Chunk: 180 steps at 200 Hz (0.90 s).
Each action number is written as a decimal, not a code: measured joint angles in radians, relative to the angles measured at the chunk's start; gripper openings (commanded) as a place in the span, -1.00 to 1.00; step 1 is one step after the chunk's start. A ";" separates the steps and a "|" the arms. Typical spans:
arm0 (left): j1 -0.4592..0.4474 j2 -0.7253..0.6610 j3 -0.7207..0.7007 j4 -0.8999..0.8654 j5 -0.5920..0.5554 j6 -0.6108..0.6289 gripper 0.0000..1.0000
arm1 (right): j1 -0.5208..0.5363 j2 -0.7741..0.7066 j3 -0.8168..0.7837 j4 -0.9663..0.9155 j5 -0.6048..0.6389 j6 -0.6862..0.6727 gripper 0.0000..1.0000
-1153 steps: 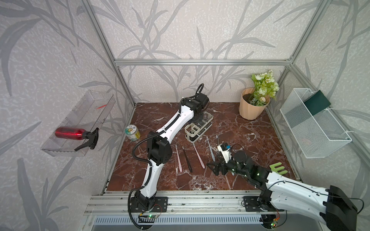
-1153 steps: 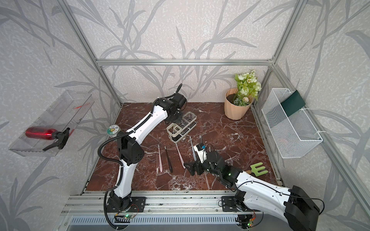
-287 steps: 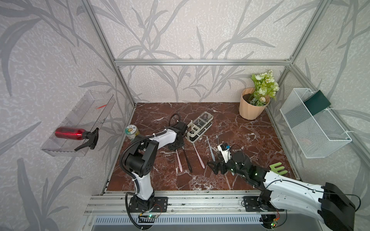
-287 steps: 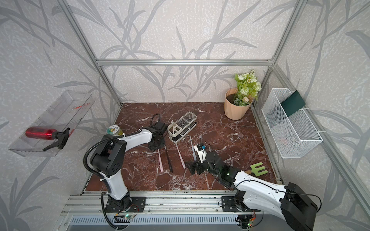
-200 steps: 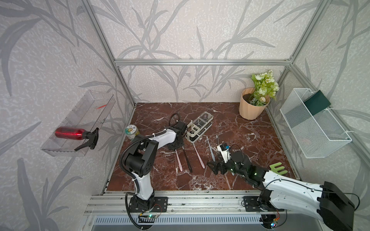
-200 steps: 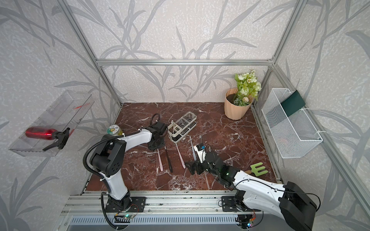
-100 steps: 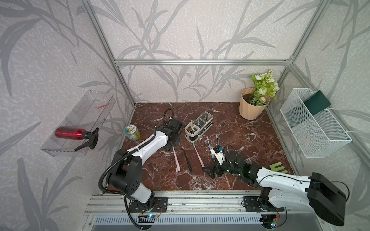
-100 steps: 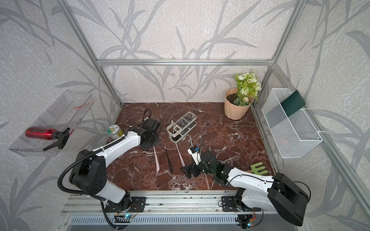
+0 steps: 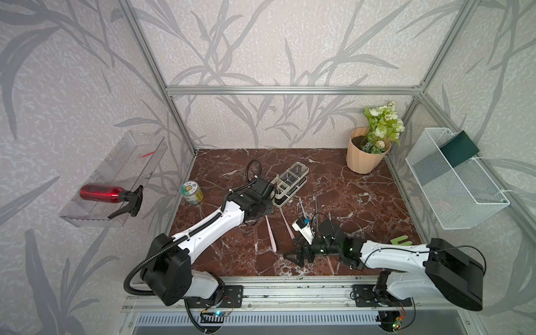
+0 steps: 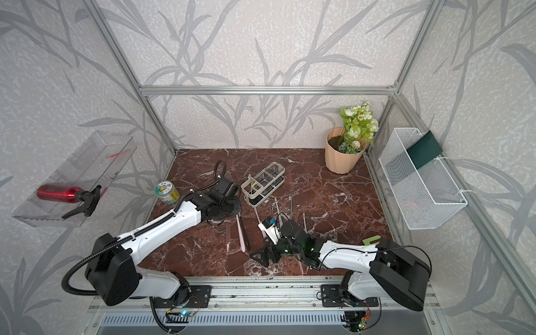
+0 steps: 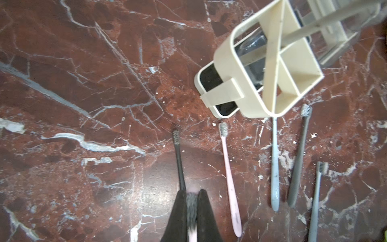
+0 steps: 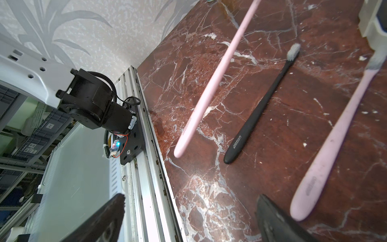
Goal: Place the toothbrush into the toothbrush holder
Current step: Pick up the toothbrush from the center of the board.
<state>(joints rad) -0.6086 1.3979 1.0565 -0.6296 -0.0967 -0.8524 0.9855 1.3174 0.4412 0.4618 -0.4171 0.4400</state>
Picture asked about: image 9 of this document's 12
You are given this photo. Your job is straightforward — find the pink toothbrush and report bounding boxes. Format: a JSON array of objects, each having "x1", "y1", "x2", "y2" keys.
[
  {"x1": 265, "y1": 216, "x2": 278, "y2": 253},
  {"x1": 279, "y1": 208, "x2": 295, "y2": 240}
]

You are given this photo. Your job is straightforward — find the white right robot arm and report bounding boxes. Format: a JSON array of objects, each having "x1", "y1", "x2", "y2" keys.
[{"x1": 283, "y1": 218, "x2": 486, "y2": 311}]

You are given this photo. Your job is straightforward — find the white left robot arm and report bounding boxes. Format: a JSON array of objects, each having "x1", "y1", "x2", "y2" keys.
[{"x1": 123, "y1": 177, "x2": 275, "y2": 306}]

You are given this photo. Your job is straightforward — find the light blue long toothbrush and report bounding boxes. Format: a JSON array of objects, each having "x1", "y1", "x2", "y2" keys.
[{"x1": 298, "y1": 197, "x2": 307, "y2": 219}]

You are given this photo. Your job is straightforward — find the green yellow label jar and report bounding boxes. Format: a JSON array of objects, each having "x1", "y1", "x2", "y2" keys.
[{"x1": 180, "y1": 181, "x2": 204, "y2": 205}]

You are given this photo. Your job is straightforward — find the peach ribbed flower pot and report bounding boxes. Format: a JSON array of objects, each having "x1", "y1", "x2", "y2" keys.
[{"x1": 346, "y1": 127, "x2": 392, "y2": 174}]

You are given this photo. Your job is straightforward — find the green white artificial flowers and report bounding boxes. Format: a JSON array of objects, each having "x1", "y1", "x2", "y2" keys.
[{"x1": 358, "y1": 101, "x2": 406, "y2": 154}]

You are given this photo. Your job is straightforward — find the red spray bottle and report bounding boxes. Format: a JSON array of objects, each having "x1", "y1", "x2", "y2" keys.
[{"x1": 79, "y1": 184, "x2": 144, "y2": 219}]

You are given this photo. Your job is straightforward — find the dark green card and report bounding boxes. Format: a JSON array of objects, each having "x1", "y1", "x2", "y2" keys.
[{"x1": 440, "y1": 131, "x2": 480, "y2": 168}]

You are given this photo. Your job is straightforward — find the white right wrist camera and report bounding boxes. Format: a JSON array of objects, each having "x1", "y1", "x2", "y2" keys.
[{"x1": 292, "y1": 216, "x2": 314, "y2": 245}]

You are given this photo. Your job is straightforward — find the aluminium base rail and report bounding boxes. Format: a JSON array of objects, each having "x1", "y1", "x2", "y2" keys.
[{"x1": 122, "y1": 276, "x2": 459, "y2": 312}]

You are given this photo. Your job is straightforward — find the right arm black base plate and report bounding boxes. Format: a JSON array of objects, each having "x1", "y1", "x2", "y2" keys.
[{"x1": 350, "y1": 284, "x2": 413, "y2": 308}]

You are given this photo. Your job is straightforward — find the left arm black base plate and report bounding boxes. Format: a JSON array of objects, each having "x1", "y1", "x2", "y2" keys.
[{"x1": 186, "y1": 285, "x2": 244, "y2": 308}]

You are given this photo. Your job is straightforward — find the white wire mesh basket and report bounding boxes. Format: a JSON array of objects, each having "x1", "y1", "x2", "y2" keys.
[{"x1": 406, "y1": 128, "x2": 510, "y2": 230}]

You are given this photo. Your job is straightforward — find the clear wall shelf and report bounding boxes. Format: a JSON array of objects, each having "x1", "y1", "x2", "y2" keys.
[{"x1": 59, "y1": 131, "x2": 168, "y2": 228}]

